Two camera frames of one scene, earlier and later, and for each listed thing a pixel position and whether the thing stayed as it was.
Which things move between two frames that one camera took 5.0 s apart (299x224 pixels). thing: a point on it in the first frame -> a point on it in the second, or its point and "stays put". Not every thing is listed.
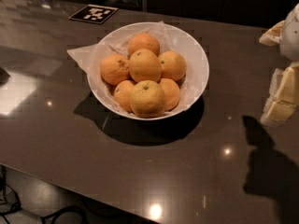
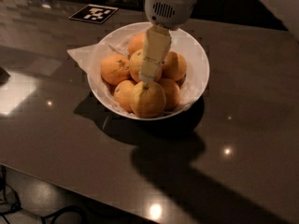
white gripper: x=291 y=36 -> x=170 y=10
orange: x=143 y=41 stays put
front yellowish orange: x=148 y=99 stays put
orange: x=172 y=93 stays put
